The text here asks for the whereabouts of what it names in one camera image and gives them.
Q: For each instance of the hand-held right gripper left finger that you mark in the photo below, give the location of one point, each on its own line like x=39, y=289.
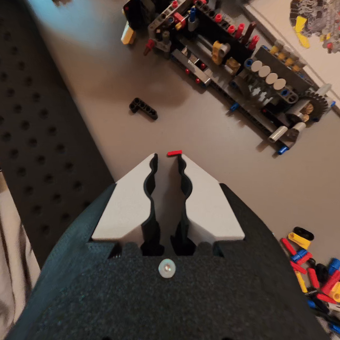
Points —
x=119, y=212

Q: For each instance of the black angled lego beam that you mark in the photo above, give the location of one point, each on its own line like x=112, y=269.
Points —
x=144, y=110

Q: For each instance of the black perforated chair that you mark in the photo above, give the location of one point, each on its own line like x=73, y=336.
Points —
x=39, y=132

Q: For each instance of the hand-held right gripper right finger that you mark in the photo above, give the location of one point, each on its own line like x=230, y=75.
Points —
x=212, y=212

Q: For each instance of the lego car chassis model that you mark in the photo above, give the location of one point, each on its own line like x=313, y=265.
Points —
x=265, y=71

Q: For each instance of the person's beige trousers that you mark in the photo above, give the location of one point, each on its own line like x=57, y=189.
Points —
x=13, y=265

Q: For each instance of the red lego pin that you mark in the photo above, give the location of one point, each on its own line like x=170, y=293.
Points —
x=174, y=153

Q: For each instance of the lego instruction booklet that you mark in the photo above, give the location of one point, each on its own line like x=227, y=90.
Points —
x=276, y=31

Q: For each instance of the pile of mixed lego pins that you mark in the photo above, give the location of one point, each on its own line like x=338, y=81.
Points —
x=329, y=286

